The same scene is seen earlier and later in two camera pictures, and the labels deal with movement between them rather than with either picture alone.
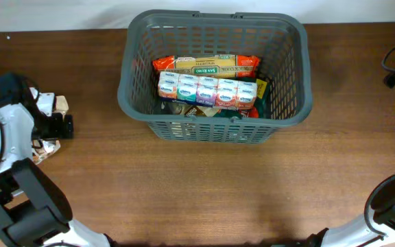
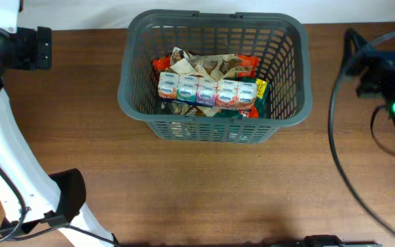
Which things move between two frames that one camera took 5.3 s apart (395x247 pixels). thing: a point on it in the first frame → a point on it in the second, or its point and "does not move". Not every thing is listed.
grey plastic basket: [280, 40] does not move
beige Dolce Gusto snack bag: [192, 110] does not move
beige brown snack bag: [42, 147] → [218, 67]
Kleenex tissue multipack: [219, 92] does not move
